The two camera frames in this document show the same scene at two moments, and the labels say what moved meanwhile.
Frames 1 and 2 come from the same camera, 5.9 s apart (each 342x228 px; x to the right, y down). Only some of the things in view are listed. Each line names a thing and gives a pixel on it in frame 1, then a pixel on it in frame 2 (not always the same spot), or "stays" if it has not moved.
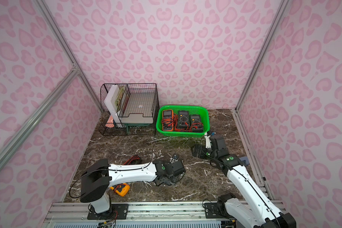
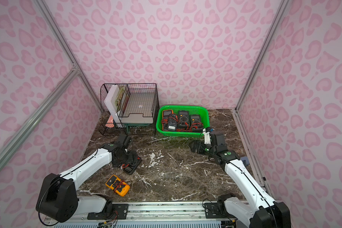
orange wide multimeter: x=167 y=120 stays
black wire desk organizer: x=129 y=109 stays
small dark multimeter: x=135 y=159 stays
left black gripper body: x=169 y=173 → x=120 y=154
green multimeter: x=195 y=125 stays
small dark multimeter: x=175 y=157 → x=172 y=122
